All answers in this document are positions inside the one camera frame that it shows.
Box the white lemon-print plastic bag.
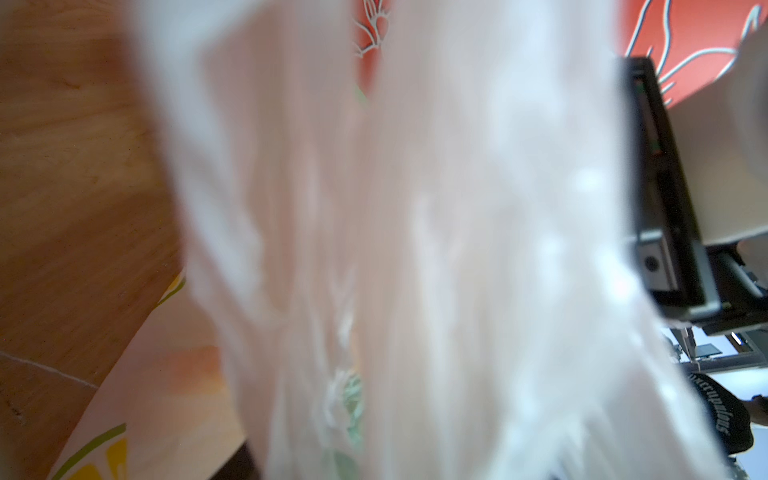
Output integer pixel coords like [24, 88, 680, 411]
[52, 1, 728, 479]

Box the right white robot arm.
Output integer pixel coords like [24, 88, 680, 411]
[624, 28, 767, 335]

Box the person in black shirt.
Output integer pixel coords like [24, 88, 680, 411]
[687, 373, 767, 456]

